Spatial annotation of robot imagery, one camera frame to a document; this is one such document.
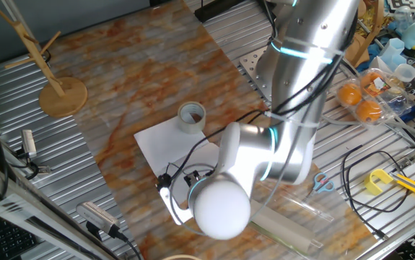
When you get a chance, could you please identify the beige round labelled object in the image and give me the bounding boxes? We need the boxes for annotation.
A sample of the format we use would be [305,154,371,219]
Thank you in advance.
[162,254,203,260]

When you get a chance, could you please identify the clear plastic package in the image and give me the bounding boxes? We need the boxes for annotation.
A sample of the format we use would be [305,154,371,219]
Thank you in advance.
[246,175,335,258]

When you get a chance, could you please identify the aluminium frame beam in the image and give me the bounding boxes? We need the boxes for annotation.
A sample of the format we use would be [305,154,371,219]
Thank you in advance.
[0,151,121,260]

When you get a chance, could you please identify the pale blue hexagonal cup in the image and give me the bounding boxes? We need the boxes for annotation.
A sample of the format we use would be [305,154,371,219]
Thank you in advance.
[379,38,406,68]

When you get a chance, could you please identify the thick black cable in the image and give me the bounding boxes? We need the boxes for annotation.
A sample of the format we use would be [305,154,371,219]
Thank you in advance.
[167,21,356,189]

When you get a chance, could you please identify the orange fruit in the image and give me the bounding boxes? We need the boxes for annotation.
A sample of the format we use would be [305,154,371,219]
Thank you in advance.
[337,83,363,107]
[355,100,383,124]
[359,71,385,92]

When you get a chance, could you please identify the round wooden disc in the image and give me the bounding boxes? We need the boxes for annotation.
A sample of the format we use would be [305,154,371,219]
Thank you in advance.
[344,34,371,66]

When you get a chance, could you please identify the ribbed silver camera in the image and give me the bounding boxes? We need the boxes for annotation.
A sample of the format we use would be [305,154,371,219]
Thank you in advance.
[76,201,118,233]

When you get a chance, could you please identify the printed marker tag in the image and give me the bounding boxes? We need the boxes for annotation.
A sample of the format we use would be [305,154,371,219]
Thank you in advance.
[387,0,415,14]

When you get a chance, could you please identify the clear plastic fruit carton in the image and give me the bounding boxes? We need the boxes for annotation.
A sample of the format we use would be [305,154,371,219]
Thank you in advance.
[336,67,415,128]

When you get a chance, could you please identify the grey cardboard tube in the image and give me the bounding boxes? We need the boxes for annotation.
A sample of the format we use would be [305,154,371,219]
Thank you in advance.
[245,199,324,254]

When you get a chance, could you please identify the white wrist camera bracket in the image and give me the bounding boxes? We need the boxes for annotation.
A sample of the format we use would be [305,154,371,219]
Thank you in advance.
[158,186,193,226]

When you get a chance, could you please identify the white plastic cup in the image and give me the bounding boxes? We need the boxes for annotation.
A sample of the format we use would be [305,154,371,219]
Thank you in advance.
[394,64,415,83]

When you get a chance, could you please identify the black flat box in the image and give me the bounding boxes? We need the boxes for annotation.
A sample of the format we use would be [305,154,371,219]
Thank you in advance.
[194,0,252,23]

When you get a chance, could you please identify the small silver camera on clamp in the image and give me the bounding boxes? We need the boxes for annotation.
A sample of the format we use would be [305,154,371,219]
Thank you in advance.
[14,129,52,181]

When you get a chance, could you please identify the grey hose cable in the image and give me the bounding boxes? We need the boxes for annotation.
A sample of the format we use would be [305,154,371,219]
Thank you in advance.
[318,112,415,147]

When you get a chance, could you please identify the wooden mug tree stand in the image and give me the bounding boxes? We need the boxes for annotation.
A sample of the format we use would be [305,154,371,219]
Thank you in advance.
[0,9,89,118]

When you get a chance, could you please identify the yellow plastic hook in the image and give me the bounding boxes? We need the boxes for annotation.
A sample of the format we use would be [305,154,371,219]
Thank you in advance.
[364,168,395,196]

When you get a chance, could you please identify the wooden banana hanger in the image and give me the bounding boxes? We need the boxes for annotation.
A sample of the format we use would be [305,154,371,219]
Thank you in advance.
[351,0,385,68]

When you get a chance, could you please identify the long black cable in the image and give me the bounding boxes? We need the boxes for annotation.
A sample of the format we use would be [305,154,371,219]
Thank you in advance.
[341,144,410,242]

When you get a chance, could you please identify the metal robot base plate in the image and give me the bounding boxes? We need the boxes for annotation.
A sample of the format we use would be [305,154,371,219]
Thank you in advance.
[238,45,277,103]

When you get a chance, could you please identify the black keyboard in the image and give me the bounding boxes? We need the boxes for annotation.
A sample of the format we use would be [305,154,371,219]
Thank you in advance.
[0,209,39,260]

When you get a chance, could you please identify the orange marble pattern mat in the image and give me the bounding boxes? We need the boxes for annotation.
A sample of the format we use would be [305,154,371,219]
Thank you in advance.
[46,0,380,260]

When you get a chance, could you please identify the blue handled scissors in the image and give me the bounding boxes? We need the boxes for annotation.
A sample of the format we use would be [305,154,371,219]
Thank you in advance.
[311,172,336,194]

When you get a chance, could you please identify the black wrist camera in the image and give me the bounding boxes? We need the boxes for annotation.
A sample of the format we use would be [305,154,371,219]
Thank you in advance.
[155,173,172,191]

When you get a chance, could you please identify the yellow utility knife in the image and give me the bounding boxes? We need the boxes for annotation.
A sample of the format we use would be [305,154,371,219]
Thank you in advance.
[390,171,415,203]

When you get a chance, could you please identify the beige tape roll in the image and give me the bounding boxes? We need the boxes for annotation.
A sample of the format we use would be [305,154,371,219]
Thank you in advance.
[177,101,207,135]

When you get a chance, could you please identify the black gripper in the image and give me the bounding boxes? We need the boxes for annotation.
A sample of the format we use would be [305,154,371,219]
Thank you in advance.
[183,170,203,187]

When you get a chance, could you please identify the black camera cable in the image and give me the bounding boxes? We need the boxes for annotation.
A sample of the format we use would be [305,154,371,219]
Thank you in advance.
[84,220,143,260]

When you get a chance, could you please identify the white paper sheet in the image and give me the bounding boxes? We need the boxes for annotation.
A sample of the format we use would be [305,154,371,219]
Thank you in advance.
[134,116,227,212]

